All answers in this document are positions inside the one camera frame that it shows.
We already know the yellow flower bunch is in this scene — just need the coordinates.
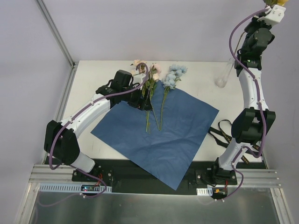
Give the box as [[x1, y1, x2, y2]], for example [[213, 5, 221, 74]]
[[235, 0, 289, 52]]

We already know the blue flower bunch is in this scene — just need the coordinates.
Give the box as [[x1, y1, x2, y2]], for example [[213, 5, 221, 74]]
[[158, 64, 188, 131]]

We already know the blue wrapping paper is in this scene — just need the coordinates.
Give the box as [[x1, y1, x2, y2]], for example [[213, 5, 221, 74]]
[[92, 83, 219, 189]]

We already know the black ribbon gold lettering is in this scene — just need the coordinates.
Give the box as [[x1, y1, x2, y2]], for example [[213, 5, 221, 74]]
[[207, 119, 263, 164]]

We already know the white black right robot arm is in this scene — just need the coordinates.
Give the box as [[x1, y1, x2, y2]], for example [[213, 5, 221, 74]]
[[208, 17, 276, 186]]

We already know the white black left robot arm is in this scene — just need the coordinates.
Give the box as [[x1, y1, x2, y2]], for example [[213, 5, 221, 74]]
[[44, 70, 151, 182]]

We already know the clear glass vase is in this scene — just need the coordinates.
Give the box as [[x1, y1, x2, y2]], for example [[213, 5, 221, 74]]
[[214, 58, 235, 88]]

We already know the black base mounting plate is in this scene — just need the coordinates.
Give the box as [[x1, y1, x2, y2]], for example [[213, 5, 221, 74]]
[[44, 156, 267, 194]]

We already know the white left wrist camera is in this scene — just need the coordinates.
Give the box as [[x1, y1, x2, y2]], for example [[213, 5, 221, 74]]
[[133, 73, 146, 85]]

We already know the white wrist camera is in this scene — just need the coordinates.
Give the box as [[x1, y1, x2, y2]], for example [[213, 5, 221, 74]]
[[257, 5, 286, 26], [133, 73, 146, 85]]

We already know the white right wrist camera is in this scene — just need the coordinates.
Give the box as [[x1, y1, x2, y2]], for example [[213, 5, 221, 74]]
[[257, 5, 286, 26]]

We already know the left aluminium table rail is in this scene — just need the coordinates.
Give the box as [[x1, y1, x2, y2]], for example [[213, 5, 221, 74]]
[[42, 65, 79, 164]]

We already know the left aluminium frame post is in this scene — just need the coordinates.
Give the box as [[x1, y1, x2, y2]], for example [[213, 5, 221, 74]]
[[35, 0, 76, 69]]

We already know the front aluminium rail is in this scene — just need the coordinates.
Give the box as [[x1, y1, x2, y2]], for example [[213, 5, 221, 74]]
[[29, 163, 281, 187]]

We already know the right white cable duct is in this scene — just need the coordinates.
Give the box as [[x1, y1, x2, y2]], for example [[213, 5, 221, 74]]
[[196, 188, 213, 196]]

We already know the white cable duct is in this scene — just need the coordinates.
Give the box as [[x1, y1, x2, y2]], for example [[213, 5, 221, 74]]
[[40, 183, 112, 194], [196, 188, 213, 196]]

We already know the left white cable duct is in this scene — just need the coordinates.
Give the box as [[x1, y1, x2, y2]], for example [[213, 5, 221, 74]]
[[40, 183, 112, 194]]

